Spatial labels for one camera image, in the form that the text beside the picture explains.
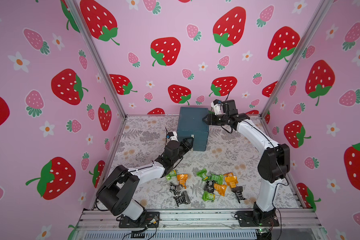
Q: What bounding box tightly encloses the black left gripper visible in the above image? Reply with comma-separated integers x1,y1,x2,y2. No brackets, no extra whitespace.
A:
169,136,193,167

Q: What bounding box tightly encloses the teal drawer cabinet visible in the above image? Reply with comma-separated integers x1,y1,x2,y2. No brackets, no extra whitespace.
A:
177,107,209,152

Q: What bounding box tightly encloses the green cookie packet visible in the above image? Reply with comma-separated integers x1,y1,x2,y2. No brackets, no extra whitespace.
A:
202,191,216,202
210,174,225,185
197,168,208,182
166,170,178,181

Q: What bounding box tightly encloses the green cookie packet bottom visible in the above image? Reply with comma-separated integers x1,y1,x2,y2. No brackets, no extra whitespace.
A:
202,191,216,202

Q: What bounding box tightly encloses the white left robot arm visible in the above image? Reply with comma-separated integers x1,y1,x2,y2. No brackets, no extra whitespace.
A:
96,137,194,222

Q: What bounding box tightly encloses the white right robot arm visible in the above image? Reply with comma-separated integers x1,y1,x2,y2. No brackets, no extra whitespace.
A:
203,100,290,213

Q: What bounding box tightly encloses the orange cookie packet left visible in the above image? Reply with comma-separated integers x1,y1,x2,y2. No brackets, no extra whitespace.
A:
177,174,188,189

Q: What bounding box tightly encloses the orange cookie packet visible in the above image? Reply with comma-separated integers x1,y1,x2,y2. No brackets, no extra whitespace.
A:
224,172,238,189
214,183,227,197
177,174,188,189

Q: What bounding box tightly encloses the black cookie packet left upper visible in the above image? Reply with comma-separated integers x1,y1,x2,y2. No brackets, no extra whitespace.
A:
170,183,183,197

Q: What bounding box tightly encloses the black cookie packet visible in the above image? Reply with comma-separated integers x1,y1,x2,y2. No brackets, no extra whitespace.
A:
231,186,246,204
170,183,183,197
173,191,191,207
204,180,215,194

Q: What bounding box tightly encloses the black cookie packet centre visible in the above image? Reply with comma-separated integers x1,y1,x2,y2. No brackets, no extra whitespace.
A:
204,180,215,194

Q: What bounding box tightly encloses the black cookie packet left lower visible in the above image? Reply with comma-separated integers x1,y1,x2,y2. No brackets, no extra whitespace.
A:
173,191,191,207

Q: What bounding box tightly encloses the orange cookie packet centre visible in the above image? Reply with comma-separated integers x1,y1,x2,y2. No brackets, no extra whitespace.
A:
214,183,227,197

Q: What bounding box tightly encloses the orange cookie packet right top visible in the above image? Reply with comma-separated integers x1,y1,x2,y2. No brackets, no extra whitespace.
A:
224,172,238,189

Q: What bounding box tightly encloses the black cookie packet right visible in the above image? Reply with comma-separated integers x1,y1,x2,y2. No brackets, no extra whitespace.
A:
231,186,246,204

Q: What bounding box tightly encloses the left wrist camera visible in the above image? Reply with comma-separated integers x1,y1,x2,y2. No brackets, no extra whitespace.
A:
166,132,178,142

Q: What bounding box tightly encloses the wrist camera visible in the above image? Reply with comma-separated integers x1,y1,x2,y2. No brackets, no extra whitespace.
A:
211,100,224,115
166,132,178,142

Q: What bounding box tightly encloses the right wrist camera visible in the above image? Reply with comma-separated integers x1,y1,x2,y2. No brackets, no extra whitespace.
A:
211,100,224,115

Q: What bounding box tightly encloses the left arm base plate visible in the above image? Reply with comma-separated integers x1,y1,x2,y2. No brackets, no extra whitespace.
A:
119,211,160,229

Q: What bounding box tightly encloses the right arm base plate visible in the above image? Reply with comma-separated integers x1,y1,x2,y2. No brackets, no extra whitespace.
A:
234,210,280,228

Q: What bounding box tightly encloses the aluminium front rail frame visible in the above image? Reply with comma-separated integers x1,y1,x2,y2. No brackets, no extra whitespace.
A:
69,209,329,240

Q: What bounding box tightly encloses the aluminium corner post left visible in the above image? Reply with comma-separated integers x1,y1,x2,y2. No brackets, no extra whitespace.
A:
67,0,127,120

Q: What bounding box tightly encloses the aluminium corner post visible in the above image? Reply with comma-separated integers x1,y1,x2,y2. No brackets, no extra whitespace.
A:
67,0,127,120
260,0,333,120

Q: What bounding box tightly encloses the aluminium corner post right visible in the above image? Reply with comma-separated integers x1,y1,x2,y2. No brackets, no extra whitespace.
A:
260,0,333,120

